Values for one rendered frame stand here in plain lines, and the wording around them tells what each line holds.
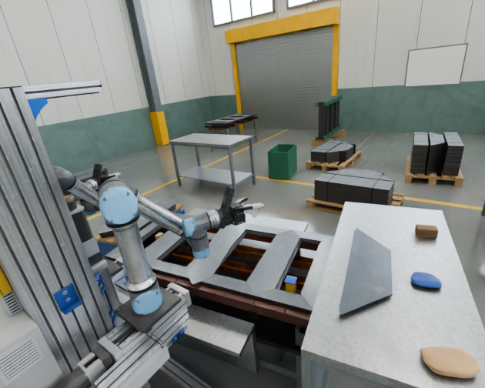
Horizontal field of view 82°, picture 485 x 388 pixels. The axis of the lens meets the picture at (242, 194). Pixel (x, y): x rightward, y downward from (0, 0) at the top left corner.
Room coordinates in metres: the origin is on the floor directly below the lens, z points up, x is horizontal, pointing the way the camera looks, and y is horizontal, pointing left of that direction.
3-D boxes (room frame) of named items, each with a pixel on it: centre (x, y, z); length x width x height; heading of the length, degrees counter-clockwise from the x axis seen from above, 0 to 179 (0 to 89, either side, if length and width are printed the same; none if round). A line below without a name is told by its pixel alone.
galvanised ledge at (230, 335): (1.39, 0.63, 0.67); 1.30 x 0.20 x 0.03; 62
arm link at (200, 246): (1.05, 0.21, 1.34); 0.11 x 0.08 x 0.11; 27
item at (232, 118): (8.48, 0.07, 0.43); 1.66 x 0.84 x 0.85; 142
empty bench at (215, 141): (5.28, 0.51, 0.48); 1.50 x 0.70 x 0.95; 52
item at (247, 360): (1.46, 0.59, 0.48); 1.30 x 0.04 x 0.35; 62
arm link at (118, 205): (0.91, 0.44, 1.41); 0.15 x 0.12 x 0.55; 27
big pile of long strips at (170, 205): (2.45, 1.00, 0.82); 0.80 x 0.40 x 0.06; 152
